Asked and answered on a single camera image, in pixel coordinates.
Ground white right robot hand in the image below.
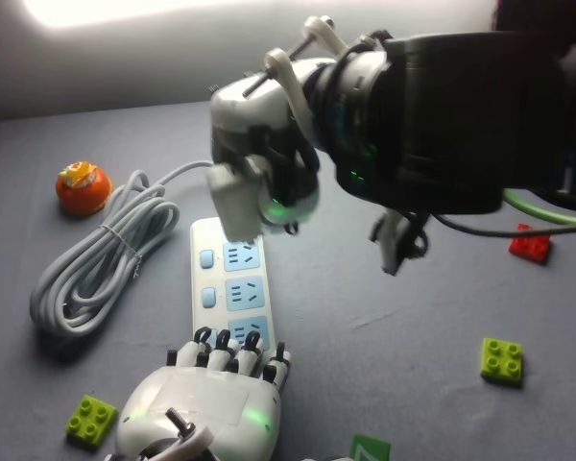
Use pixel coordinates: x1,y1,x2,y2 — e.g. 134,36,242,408
208,57,336,237

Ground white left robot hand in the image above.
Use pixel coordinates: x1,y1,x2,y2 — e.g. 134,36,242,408
114,326,294,461

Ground white blue power strip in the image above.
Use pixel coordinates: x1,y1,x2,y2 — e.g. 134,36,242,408
190,216,276,359

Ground red toy brick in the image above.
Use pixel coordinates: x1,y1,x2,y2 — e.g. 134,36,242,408
508,223,553,265

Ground lime green toy brick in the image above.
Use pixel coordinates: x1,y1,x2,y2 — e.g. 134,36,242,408
65,395,120,451
481,337,526,388

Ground grey coiled power cord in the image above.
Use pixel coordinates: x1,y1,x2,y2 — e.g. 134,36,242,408
30,160,212,337

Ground green cable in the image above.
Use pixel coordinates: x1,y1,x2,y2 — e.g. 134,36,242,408
502,188,576,226

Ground white charger adapter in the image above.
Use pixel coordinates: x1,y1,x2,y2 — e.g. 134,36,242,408
205,162,265,243

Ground green number 7 cube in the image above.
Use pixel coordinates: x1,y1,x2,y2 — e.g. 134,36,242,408
348,433,393,461

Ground orange toy fruit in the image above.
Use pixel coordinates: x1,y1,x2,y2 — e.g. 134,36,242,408
55,160,112,219

